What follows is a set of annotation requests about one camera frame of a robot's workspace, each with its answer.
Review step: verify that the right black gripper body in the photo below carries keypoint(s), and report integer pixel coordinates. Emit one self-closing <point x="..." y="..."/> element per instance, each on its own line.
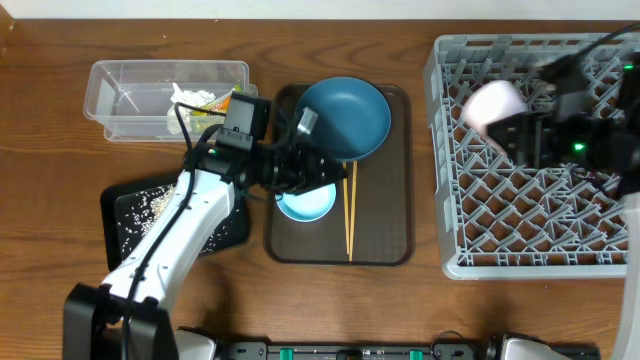
<point x="578" y="144"/>

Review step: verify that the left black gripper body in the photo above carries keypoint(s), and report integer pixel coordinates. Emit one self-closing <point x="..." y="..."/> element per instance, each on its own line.
<point x="288" y="172"/>

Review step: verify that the light blue bowl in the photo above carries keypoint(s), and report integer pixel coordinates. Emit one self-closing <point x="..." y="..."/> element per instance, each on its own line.
<point x="310" y="206"/>

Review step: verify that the dark blue plate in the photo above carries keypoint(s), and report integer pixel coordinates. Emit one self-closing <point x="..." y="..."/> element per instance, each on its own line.
<point x="354" y="117"/>

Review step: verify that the pink cup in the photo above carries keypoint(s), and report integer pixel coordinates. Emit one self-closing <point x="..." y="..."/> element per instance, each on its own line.
<point x="494" y="101"/>

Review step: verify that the yellow green snack wrapper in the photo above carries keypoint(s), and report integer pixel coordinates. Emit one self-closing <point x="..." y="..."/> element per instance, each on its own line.
<point x="217" y="106"/>

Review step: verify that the white napkin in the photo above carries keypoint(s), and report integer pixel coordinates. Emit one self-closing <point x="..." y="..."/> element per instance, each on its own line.
<point x="197" y="99"/>

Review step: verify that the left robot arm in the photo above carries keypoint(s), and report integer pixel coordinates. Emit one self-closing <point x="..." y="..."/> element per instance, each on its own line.
<point x="128" y="315"/>

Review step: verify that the grey dishwasher rack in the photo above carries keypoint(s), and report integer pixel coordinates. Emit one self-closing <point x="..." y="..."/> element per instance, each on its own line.
<point x="499" y="220"/>

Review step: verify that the black waste tray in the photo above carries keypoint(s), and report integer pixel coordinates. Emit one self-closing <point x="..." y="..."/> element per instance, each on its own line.
<point x="111" y="194"/>

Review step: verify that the clear plastic waste bin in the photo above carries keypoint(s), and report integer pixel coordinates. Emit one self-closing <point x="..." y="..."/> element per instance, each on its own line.
<point x="130" y="98"/>

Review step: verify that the left wooden chopstick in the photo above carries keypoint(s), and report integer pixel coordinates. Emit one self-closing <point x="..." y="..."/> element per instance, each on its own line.
<point x="346" y="212"/>

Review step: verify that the wooden chopstick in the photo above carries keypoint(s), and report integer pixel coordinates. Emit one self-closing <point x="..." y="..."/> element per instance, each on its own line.
<point x="353" y="209"/>
<point x="346" y="212"/>

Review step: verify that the right wooden chopstick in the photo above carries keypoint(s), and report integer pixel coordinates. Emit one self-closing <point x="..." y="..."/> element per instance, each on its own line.
<point x="353" y="209"/>

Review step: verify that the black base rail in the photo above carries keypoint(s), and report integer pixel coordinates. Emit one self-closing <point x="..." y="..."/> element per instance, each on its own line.
<point x="350" y="351"/>

